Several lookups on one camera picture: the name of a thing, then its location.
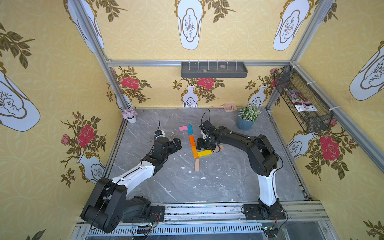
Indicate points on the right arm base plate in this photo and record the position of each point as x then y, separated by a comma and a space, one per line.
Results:
255, 211

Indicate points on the natural wooden block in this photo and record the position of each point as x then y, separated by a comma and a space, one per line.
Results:
197, 165

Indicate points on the yellow wooden block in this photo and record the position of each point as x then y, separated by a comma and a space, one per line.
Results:
204, 153

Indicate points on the blue flower pot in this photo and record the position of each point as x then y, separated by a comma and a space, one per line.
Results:
243, 124

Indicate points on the amber orange wooden block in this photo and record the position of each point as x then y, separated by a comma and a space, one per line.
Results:
195, 152

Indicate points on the small white pot purple flowers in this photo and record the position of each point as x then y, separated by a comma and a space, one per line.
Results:
130, 115

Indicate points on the red orange wooden block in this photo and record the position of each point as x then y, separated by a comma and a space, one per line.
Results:
192, 140

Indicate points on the black wire basket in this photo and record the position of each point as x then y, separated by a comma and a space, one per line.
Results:
311, 122

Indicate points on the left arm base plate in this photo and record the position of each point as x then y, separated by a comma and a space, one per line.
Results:
153, 214

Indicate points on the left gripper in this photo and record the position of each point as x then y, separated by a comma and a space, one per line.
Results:
174, 144

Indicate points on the green artificial plant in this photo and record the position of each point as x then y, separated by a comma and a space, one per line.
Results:
249, 113

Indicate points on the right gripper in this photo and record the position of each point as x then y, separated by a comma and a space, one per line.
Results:
204, 142

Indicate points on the teal wooden block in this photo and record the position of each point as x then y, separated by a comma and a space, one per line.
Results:
190, 130

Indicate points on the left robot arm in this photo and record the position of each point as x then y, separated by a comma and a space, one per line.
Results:
108, 203

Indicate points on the grey wall shelf tray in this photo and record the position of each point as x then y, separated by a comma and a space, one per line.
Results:
214, 69

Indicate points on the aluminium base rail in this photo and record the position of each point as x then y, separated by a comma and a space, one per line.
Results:
306, 220

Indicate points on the tan wooden block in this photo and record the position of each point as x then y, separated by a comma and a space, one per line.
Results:
218, 148

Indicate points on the packet in wire basket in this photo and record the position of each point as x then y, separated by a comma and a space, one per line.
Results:
300, 102

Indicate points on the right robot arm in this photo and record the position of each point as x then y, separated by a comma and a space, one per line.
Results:
262, 157

